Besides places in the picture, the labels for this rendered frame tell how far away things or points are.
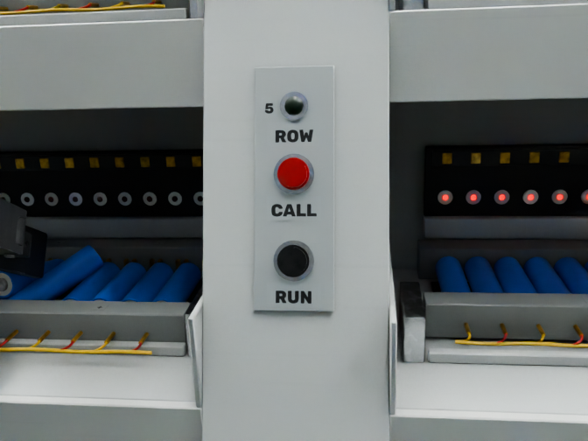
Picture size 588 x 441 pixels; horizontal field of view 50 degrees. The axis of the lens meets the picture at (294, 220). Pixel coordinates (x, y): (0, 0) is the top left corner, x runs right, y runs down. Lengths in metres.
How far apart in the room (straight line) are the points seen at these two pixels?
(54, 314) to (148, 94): 0.14
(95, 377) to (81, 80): 0.16
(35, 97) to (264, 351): 0.19
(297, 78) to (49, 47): 0.14
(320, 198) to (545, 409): 0.15
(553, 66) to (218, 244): 0.19
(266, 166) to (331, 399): 0.12
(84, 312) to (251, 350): 0.12
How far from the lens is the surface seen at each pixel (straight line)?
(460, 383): 0.35
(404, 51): 0.33
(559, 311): 0.40
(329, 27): 0.33
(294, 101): 0.32
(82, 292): 0.44
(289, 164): 0.31
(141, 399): 0.35
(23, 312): 0.42
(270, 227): 0.31
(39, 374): 0.39
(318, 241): 0.31
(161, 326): 0.38
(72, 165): 0.53
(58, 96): 0.37
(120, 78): 0.36
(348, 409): 0.32
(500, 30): 0.34
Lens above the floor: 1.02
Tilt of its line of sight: 1 degrees up
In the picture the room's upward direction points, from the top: straight up
